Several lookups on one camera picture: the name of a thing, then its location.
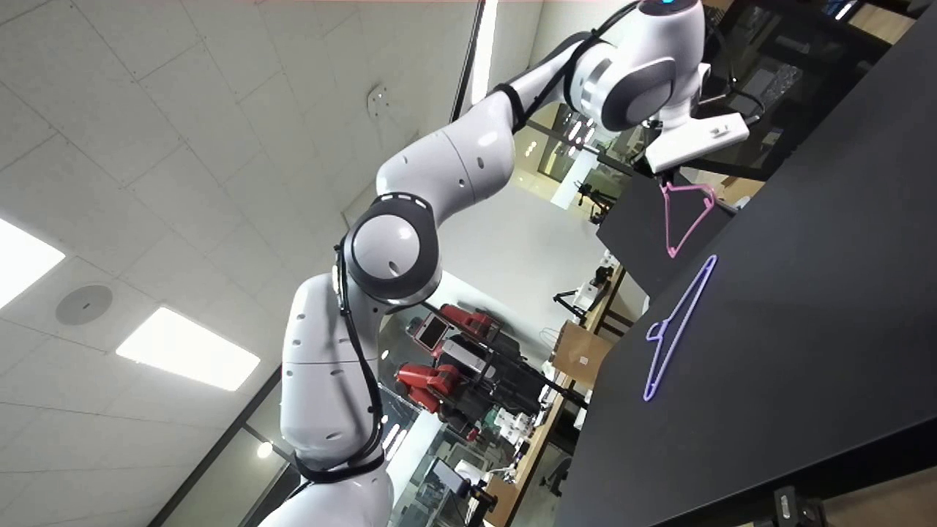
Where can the black panel board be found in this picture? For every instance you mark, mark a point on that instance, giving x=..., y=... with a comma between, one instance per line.
x=633, y=244

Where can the small square ceiling light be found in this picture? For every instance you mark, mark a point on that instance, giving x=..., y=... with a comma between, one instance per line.
x=24, y=259

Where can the large square ceiling light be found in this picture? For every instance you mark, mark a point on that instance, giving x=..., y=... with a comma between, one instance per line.
x=187, y=345

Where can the cardboard box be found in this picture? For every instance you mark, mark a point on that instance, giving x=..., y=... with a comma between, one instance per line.
x=580, y=351

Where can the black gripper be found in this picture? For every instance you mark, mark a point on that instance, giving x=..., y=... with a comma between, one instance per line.
x=656, y=168

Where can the red robot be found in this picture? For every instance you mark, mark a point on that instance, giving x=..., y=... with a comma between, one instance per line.
x=441, y=385

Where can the round ceiling speaker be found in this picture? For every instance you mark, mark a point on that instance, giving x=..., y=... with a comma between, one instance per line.
x=83, y=304

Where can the silver wrist camera block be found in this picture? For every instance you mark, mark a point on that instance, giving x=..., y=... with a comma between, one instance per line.
x=696, y=142

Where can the black rack pole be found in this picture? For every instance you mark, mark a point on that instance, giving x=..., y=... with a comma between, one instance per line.
x=471, y=60

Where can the white ceiling sensor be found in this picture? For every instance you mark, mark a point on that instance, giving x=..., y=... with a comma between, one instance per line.
x=380, y=99

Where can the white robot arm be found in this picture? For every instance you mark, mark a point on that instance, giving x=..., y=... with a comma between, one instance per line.
x=324, y=382

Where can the pink coat hanger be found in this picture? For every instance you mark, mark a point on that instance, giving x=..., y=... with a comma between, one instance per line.
x=670, y=228

